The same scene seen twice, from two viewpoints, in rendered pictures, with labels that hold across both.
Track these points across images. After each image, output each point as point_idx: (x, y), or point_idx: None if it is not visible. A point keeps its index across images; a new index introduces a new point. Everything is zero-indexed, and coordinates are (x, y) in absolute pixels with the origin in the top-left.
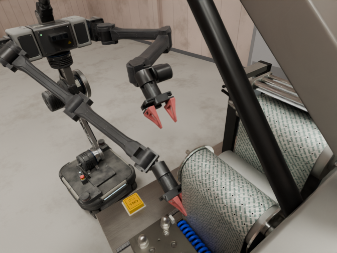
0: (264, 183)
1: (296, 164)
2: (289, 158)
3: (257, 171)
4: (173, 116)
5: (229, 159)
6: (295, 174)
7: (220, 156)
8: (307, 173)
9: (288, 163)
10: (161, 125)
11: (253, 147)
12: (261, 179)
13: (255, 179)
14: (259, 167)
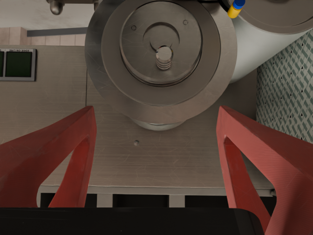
0: (234, 73)
1: (263, 124)
2: (268, 126)
3: (260, 63)
4: (224, 157)
5: (260, 46)
6: (261, 104)
7: (262, 34)
8: (256, 120)
9: (268, 115)
10: (94, 144)
11: (305, 89)
12: (241, 71)
13: (234, 68)
14: (291, 47)
